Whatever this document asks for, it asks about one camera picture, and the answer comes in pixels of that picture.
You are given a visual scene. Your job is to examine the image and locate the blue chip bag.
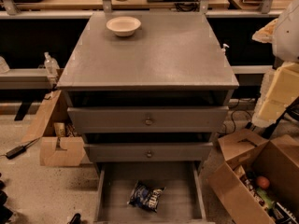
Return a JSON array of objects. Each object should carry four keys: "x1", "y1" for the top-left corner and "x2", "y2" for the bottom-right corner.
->
[{"x1": 127, "y1": 181, "x2": 164, "y2": 212}]

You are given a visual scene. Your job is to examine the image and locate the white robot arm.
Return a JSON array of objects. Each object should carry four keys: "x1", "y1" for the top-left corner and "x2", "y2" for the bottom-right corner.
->
[{"x1": 272, "y1": 0, "x2": 299, "y2": 63}]

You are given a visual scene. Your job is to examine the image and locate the grey drawer cabinet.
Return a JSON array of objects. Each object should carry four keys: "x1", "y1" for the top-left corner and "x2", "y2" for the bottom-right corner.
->
[{"x1": 56, "y1": 10, "x2": 240, "y2": 173}]

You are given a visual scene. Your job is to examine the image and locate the grey top drawer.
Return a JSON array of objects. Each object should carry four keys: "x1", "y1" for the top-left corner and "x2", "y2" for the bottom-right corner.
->
[{"x1": 67, "y1": 106, "x2": 228, "y2": 133}]

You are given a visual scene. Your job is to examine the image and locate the grey middle drawer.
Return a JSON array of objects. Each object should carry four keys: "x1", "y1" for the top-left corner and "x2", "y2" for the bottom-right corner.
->
[{"x1": 84, "y1": 143, "x2": 213, "y2": 162}]

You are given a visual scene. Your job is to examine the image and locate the grey open bottom drawer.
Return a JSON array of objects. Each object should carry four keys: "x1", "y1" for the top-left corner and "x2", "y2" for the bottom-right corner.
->
[{"x1": 93, "y1": 161, "x2": 213, "y2": 224}]

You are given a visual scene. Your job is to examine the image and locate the white bowl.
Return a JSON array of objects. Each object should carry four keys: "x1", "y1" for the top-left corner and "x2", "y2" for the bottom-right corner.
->
[{"x1": 107, "y1": 16, "x2": 141, "y2": 37}]

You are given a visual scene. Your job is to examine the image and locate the left cardboard box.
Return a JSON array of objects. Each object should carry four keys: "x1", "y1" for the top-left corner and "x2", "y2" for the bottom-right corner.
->
[{"x1": 22, "y1": 91, "x2": 89, "y2": 167}]

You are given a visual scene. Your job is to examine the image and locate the cardboard box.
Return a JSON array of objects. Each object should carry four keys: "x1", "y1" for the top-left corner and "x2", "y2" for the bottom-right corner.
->
[
  {"x1": 22, "y1": 91, "x2": 89, "y2": 167},
  {"x1": 207, "y1": 128, "x2": 299, "y2": 224}
]

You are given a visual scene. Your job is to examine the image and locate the white pump dispenser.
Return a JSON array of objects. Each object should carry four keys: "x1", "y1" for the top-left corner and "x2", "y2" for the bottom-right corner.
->
[{"x1": 221, "y1": 43, "x2": 230, "y2": 54}]

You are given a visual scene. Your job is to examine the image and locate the clear plastic bottle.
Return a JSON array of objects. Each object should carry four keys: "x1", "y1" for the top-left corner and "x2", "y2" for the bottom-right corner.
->
[{"x1": 44, "y1": 52, "x2": 60, "y2": 77}]

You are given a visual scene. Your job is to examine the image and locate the red apple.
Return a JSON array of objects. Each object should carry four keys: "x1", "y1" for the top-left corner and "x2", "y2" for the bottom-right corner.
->
[{"x1": 256, "y1": 175, "x2": 270, "y2": 189}]

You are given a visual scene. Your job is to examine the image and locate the right cardboard box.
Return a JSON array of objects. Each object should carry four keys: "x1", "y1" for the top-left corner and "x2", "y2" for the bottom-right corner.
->
[{"x1": 207, "y1": 128, "x2": 299, "y2": 224}]

